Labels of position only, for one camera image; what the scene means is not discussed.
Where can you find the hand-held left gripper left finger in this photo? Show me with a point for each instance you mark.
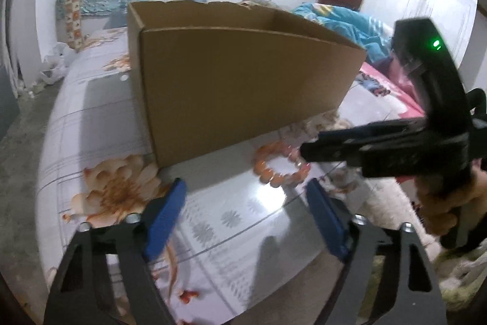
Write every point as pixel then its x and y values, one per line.
pixel 167 218

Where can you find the brown cardboard box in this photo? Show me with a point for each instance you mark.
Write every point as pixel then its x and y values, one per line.
pixel 228 81

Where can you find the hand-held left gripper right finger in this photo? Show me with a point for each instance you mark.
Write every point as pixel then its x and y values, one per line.
pixel 327 218

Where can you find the grey green pillow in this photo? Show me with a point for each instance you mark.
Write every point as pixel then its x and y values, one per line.
pixel 260 2

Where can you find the blue printed blanket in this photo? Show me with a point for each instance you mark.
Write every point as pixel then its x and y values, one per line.
pixel 342 24

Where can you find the white plastic bags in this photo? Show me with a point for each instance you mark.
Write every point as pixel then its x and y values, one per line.
pixel 53 66

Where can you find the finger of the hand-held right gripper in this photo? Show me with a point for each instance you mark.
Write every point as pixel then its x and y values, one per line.
pixel 331 154
pixel 373 134

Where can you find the pink floral bed sheet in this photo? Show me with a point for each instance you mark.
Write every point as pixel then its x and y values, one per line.
pixel 388 85

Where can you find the green shaggy rug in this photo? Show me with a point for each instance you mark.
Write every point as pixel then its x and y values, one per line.
pixel 464 279

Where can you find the white fluffy cloth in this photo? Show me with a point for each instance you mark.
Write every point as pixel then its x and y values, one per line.
pixel 392 207

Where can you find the person's right hand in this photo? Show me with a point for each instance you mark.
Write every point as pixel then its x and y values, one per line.
pixel 433 210

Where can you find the floral printed table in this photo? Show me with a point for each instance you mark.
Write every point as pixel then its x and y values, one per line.
pixel 95 119

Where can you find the orange squared patterned cloth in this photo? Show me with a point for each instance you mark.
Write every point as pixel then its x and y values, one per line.
pixel 72 12

